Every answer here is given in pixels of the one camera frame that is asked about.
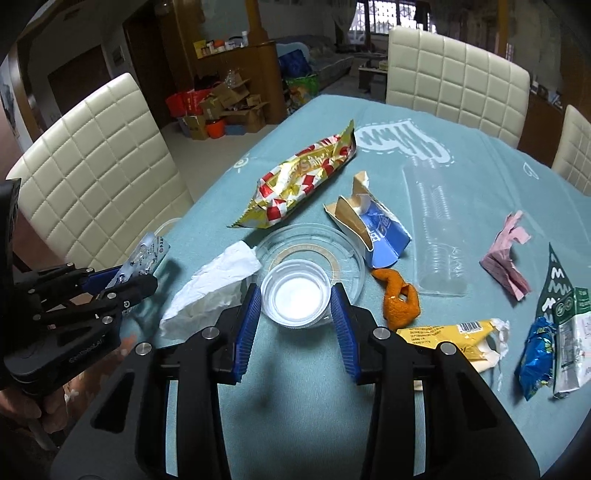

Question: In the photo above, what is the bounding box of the cream curved plastic tube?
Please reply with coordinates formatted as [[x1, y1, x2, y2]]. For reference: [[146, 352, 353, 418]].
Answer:
[[150, 218, 184, 238]]

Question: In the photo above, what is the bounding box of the dark wooden door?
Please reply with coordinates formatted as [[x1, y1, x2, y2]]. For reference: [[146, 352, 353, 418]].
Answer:
[[46, 46, 112, 114]]

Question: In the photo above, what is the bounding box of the barred window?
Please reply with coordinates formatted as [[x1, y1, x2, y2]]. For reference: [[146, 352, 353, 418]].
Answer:
[[355, 0, 437, 47]]

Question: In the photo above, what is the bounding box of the torn yellow wrapper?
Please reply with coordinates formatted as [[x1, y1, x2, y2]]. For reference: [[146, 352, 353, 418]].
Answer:
[[396, 318, 511, 392]]

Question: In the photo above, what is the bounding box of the person's left hand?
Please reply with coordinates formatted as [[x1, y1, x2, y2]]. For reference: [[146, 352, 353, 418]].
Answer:
[[0, 388, 70, 453]]

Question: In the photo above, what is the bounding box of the low coffee table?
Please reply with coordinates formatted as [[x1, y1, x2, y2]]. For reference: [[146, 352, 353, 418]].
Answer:
[[358, 53, 389, 100]]

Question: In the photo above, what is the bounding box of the red and gold snack bag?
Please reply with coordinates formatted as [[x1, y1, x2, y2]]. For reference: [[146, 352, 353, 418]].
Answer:
[[226, 119, 358, 230]]

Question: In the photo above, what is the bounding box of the torn blue and white carton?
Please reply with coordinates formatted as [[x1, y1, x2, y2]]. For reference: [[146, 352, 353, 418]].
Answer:
[[323, 171, 413, 270]]

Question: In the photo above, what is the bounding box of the white tissue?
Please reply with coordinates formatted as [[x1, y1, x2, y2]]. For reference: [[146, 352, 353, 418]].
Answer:
[[159, 241, 262, 341]]

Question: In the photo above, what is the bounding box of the crumpled pink paper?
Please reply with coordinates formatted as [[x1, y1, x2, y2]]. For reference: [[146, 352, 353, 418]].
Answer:
[[479, 211, 533, 302]]

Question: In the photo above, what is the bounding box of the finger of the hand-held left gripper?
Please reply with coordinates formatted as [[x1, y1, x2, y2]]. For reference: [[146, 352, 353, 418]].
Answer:
[[16, 262, 139, 301], [28, 276, 158, 333]]

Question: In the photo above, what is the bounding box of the grey sofa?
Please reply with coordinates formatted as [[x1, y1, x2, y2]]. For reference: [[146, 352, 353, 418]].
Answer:
[[307, 34, 356, 88]]

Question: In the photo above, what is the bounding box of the small clear plastic cup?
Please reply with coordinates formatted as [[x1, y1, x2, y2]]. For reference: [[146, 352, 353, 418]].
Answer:
[[260, 259, 334, 329]]

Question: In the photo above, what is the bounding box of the blue snack wrapper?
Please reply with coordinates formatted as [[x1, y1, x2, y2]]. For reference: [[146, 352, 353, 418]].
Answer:
[[515, 318, 557, 401]]

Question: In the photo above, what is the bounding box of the green printed bag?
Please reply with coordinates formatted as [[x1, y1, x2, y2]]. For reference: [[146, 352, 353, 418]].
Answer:
[[284, 74, 320, 114]]

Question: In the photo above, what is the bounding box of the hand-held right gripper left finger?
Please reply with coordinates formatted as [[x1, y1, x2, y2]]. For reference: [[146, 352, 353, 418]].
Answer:
[[51, 282, 264, 480]]

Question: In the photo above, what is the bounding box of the clear plastic cup sleeve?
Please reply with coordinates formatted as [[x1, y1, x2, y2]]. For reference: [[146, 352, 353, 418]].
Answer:
[[401, 157, 468, 296]]

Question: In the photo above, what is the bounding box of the cream quilted dining chair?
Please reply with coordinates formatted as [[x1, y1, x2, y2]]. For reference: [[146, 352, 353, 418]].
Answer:
[[551, 104, 591, 183], [385, 26, 531, 149], [6, 72, 195, 273]]

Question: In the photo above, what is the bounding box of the clear plastic lid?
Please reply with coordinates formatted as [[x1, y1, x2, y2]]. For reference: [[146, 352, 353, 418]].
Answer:
[[253, 223, 366, 324]]

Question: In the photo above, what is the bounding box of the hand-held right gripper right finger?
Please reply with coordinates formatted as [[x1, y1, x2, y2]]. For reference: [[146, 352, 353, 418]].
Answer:
[[329, 282, 541, 480]]

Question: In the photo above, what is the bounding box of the orange peel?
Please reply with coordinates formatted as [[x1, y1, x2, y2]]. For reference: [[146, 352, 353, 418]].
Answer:
[[372, 268, 421, 331]]

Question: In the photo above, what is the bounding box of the silver pill blister pack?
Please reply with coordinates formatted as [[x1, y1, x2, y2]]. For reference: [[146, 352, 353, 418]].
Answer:
[[104, 233, 171, 296]]

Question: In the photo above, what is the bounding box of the black white checkered packet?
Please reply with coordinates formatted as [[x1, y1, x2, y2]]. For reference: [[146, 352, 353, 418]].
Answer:
[[536, 242, 591, 400]]

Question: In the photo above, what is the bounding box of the blue bag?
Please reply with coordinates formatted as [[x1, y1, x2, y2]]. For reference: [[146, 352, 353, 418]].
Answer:
[[277, 44, 315, 77]]

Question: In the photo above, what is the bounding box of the row of bottles and boxes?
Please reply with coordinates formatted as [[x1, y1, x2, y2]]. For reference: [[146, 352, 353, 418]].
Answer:
[[193, 31, 250, 58]]

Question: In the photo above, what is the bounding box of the pile of cardboard boxes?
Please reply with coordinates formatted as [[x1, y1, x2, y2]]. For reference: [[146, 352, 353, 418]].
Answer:
[[178, 76, 271, 140]]

